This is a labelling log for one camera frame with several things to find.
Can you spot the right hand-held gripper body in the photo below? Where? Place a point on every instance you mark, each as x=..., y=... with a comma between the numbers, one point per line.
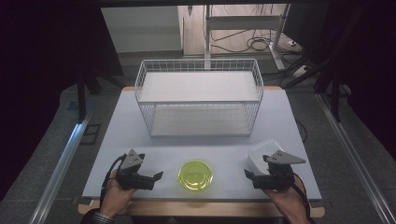
x=278, y=179

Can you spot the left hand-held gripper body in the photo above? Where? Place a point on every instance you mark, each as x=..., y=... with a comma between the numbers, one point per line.
x=132, y=161

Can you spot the white plastic container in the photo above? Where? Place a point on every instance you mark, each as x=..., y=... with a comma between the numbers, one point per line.
x=260, y=152

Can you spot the yellow-green translucent plate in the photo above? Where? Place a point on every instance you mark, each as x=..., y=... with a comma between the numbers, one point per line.
x=195, y=175

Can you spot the person's right hand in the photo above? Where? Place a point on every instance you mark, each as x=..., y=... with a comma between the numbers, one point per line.
x=291, y=199

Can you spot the person's left hand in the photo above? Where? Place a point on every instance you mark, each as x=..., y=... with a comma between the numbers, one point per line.
x=113, y=196

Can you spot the black stand leg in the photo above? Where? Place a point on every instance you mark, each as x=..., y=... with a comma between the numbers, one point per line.
x=335, y=99
x=82, y=99

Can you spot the white power strip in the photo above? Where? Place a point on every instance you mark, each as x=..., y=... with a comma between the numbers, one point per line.
x=301, y=71

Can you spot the white cabinet panel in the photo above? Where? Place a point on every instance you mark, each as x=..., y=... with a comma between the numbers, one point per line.
x=141, y=29

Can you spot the silver metal floor rail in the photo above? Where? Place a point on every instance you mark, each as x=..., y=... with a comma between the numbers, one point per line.
x=59, y=169
x=355, y=158

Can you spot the white metal desk frame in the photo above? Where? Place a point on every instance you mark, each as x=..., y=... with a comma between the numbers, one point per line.
x=243, y=22

